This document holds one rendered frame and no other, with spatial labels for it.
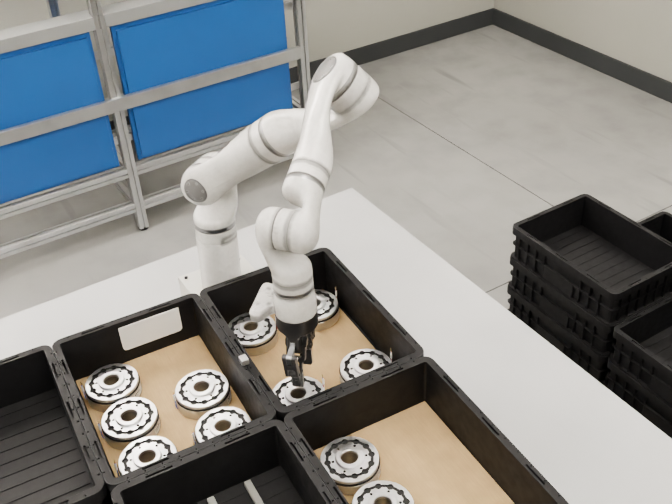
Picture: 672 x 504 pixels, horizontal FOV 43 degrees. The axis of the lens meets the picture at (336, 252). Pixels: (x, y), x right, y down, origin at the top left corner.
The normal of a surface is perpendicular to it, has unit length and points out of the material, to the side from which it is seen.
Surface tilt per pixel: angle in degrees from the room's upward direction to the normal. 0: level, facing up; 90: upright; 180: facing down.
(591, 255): 0
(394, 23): 90
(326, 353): 0
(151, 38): 90
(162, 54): 90
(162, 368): 0
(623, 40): 90
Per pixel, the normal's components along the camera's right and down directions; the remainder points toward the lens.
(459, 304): -0.05, -0.81
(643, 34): -0.85, 0.34
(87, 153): 0.53, 0.47
